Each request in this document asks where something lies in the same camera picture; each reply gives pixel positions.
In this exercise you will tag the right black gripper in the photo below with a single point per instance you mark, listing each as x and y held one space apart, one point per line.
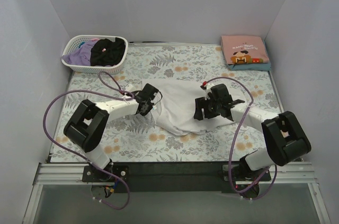
201 108

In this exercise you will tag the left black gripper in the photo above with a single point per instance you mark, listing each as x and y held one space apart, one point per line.
148 105

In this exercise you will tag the white t shirt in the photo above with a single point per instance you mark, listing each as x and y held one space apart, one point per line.
175 111

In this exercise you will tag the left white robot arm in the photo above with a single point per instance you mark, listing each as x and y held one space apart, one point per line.
87 124

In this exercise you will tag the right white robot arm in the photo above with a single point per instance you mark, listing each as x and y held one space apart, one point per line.
285 140

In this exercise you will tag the floral table mat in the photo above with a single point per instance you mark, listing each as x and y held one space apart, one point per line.
138 139

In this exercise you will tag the folded pink t shirt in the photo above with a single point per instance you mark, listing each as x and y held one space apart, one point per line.
243 49

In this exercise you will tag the black garment in basket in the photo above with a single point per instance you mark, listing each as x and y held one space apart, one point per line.
107 52

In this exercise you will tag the white plastic laundry basket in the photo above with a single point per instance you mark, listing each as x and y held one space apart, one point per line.
77 40

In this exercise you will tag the purple garment in basket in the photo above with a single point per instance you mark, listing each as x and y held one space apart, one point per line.
82 55

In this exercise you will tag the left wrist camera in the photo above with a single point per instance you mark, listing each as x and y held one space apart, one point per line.
130 88

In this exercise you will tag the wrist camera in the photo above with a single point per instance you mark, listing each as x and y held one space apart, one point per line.
207 89
130 88

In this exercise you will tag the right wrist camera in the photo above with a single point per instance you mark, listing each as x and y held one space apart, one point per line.
207 89

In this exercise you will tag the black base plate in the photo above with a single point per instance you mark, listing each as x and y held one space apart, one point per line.
172 176

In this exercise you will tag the aluminium frame rail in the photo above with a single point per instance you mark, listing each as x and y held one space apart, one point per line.
290 194

